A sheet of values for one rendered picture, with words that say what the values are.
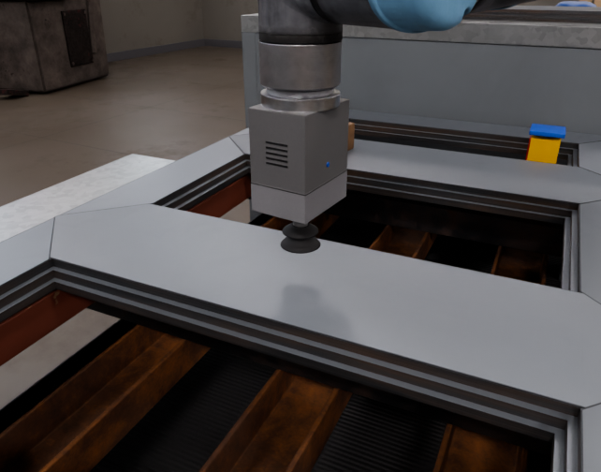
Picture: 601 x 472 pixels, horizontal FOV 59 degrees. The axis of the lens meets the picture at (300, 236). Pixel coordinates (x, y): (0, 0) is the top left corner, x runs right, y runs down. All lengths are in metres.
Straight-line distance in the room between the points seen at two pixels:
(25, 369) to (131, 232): 1.30
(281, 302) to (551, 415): 0.26
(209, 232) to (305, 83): 0.28
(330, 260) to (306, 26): 0.27
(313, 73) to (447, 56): 0.84
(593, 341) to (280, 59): 0.38
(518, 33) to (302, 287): 0.86
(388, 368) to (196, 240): 0.31
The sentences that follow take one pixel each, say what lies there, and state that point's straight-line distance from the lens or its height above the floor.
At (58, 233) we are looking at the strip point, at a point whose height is 0.85.
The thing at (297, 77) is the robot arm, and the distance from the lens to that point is 0.48.
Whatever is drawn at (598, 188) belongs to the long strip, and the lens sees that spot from 0.94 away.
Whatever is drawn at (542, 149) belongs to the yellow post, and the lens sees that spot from 1.09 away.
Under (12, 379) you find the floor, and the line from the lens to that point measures 1.95.
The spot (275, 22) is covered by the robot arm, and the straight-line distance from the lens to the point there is 0.48.
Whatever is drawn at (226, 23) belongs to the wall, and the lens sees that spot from 9.96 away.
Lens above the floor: 1.14
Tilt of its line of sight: 26 degrees down
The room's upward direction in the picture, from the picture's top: straight up
